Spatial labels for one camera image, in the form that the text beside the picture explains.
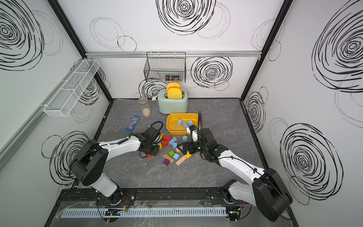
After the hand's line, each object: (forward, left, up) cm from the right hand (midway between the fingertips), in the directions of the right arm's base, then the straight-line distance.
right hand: (183, 145), depth 80 cm
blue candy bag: (+22, +39, -12) cm, 47 cm away
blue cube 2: (+10, -1, -10) cm, 14 cm away
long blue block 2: (+9, +8, -11) cm, 16 cm away
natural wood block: (+1, +4, -10) cm, 10 cm away
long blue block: (+21, -1, -11) cm, 24 cm away
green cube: (-1, +7, -10) cm, 13 cm away
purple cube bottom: (-5, +10, -12) cm, 17 cm away
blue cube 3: (+5, +6, -10) cm, 12 cm away
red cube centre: (+5, +12, -10) cm, 16 cm away
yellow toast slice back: (+42, +6, +10) cm, 43 cm away
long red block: (+11, +11, -12) cm, 20 cm away
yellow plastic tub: (+22, +9, -10) cm, 26 cm away
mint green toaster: (+33, +9, -4) cm, 35 cm away
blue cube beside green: (-3, +5, -10) cm, 12 cm away
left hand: (+2, +19, -12) cm, 22 cm away
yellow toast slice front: (+37, +7, +7) cm, 38 cm away
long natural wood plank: (-4, +2, -12) cm, 13 cm away
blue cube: (+23, +4, -9) cm, 25 cm away
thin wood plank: (-3, +9, -11) cm, 15 cm away
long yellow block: (-1, -3, -11) cm, 12 cm away
